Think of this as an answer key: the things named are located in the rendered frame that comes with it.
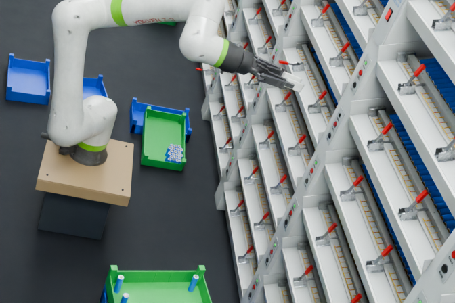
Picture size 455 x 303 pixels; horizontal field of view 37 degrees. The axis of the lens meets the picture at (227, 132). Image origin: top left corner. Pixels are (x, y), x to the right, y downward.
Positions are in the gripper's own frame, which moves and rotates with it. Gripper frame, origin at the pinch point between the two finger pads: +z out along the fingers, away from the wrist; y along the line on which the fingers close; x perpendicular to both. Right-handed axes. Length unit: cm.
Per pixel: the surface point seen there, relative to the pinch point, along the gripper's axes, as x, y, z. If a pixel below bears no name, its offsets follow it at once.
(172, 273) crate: -58, 39, -18
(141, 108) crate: -97, -110, -9
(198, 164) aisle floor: -95, -75, 19
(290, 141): -25.8, -8.0, 16.3
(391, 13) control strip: 40.7, 23.7, 1.6
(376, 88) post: 20.4, 27.2, 9.9
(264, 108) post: -36, -43, 18
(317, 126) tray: -7.7, 8.2, 12.6
